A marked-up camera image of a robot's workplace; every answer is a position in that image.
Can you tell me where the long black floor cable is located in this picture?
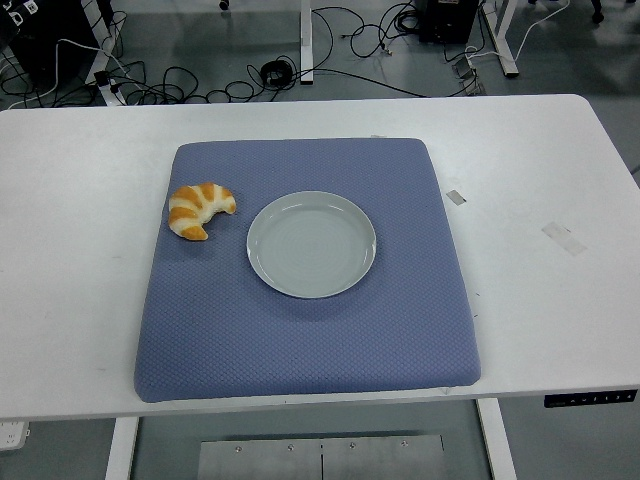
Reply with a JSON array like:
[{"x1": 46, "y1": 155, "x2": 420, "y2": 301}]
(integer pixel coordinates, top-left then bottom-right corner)
[{"x1": 292, "y1": 68, "x2": 431, "y2": 99}]

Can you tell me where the grey foot pedal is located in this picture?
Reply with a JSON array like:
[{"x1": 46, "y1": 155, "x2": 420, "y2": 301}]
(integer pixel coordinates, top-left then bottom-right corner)
[{"x1": 451, "y1": 56, "x2": 487, "y2": 97}]

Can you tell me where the orange white croissant bread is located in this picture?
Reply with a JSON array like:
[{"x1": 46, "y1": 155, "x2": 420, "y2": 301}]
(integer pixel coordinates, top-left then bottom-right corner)
[{"x1": 168, "y1": 182, "x2": 238, "y2": 242}]

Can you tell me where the black computer box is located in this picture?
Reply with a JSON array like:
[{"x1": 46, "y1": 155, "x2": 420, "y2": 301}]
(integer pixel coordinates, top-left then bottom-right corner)
[{"x1": 417, "y1": 0, "x2": 482, "y2": 44}]

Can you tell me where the grey metal plate with screws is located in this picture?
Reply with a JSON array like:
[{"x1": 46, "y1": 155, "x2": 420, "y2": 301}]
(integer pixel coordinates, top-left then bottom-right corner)
[{"x1": 197, "y1": 434, "x2": 446, "y2": 480}]

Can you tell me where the white background table leg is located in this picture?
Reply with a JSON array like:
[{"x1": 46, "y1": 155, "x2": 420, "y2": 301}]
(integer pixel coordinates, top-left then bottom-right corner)
[
  {"x1": 481, "y1": 0, "x2": 521, "y2": 78},
  {"x1": 299, "y1": 0, "x2": 316, "y2": 85},
  {"x1": 81, "y1": 0, "x2": 125, "y2": 108}
]

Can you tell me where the black tangled floor cable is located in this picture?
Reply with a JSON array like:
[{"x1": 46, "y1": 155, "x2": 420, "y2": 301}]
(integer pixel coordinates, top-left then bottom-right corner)
[{"x1": 117, "y1": 54, "x2": 266, "y2": 106}]

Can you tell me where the white power strip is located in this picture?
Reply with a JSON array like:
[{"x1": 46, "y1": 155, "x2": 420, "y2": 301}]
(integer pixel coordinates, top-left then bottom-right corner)
[{"x1": 0, "y1": 421, "x2": 30, "y2": 453}]

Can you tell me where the black table control panel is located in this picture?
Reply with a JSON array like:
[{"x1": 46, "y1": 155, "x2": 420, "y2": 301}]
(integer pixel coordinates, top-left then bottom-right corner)
[{"x1": 543, "y1": 389, "x2": 640, "y2": 409}]

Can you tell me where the large clear tape piece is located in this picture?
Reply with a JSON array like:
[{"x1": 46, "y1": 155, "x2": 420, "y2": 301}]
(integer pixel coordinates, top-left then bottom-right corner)
[{"x1": 541, "y1": 221, "x2": 588, "y2": 257}]

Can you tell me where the blue quilted mat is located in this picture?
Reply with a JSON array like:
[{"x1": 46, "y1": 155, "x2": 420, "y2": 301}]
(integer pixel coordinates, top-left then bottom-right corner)
[{"x1": 133, "y1": 137, "x2": 482, "y2": 404}]

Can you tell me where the black cabinet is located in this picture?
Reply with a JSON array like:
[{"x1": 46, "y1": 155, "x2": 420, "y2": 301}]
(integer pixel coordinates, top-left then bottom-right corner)
[{"x1": 0, "y1": 0, "x2": 99, "y2": 86}]

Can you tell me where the coiled black cable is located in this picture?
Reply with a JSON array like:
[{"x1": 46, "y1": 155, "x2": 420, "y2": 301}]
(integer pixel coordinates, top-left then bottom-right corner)
[{"x1": 259, "y1": 59, "x2": 295, "y2": 87}]

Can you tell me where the round grey plate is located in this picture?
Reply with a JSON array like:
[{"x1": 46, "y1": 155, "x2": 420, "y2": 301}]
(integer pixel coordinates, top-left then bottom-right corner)
[{"x1": 244, "y1": 190, "x2": 378, "y2": 300}]

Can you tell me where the white floor cable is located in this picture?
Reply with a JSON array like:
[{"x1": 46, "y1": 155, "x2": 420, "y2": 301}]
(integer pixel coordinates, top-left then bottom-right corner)
[{"x1": 464, "y1": 0, "x2": 572, "y2": 60}]

